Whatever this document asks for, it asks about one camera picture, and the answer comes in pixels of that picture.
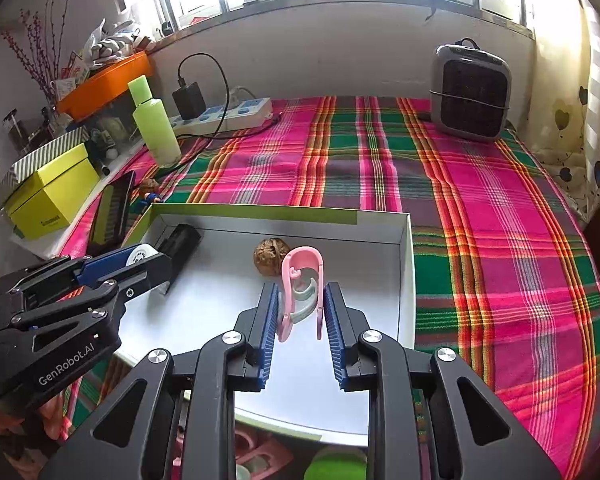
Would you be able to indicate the orange plastic tray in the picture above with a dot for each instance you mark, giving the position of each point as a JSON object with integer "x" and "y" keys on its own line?
{"x": 105, "y": 85}

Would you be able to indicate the yellow cardboard box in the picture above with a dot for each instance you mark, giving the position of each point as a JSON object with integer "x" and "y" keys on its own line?
{"x": 55, "y": 195}

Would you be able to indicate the clear glass tank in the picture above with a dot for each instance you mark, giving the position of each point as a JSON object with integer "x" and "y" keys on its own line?
{"x": 115, "y": 127}

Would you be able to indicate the striped cardboard box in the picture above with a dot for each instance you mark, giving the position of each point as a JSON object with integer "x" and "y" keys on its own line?
{"x": 40, "y": 152}

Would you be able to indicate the dried red flower branches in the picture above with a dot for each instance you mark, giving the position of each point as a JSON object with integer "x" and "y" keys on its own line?
{"x": 42, "y": 35}

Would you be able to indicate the grey black space heater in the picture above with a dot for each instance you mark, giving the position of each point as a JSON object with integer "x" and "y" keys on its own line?
{"x": 470, "y": 92}

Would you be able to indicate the brown walnut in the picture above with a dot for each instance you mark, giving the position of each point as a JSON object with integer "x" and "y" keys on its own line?
{"x": 270, "y": 257}

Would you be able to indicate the pink green plaid blanket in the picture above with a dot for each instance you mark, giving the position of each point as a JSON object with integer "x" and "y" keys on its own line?
{"x": 480, "y": 240}

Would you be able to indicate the white shallow box green rim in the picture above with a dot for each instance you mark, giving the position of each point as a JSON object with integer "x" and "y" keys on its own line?
{"x": 215, "y": 320}

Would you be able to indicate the white round case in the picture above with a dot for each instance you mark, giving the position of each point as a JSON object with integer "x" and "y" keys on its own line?
{"x": 141, "y": 255}

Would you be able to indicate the pink mint hook clip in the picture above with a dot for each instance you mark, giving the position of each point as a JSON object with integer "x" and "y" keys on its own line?
{"x": 260, "y": 460}
{"x": 300, "y": 265}

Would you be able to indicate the glass jar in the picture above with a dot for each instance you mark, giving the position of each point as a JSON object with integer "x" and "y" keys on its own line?
{"x": 16, "y": 132}

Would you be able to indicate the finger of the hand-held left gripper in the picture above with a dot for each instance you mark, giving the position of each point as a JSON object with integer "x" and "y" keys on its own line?
{"x": 140, "y": 280}
{"x": 105, "y": 265}

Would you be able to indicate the small printed card boxes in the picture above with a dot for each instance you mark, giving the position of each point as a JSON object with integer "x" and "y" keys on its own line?
{"x": 75, "y": 72}

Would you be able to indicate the black smartphone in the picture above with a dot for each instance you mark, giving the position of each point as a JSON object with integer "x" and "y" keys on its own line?
{"x": 112, "y": 215}

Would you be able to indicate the black power adapter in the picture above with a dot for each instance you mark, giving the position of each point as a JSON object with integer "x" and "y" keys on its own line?
{"x": 189, "y": 100}

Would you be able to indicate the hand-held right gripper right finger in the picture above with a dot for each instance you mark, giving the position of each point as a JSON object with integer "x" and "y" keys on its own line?
{"x": 332, "y": 330}

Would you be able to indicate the white blue power strip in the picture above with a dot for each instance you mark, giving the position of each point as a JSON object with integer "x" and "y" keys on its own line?
{"x": 245, "y": 112}

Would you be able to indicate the white plastic bags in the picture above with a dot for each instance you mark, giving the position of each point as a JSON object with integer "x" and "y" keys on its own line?
{"x": 107, "y": 40}

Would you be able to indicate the cream patterned curtain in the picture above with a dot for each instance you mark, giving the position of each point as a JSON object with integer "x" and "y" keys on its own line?
{"x": 575, "y": 125}

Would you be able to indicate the black cylindrical device clear cap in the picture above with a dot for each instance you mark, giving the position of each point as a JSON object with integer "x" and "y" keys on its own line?
{"x": 182, "y": 245}

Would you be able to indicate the light green plastic bottle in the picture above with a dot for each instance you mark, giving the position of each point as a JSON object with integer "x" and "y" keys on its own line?
{"x": 155, "y": 125}

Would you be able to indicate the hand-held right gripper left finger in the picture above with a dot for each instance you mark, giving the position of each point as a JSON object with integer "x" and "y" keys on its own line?
{"x": 269, "y": 330}

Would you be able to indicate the small blue figurine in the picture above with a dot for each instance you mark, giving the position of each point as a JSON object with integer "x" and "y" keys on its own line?
{"x": 149, "y": 195}

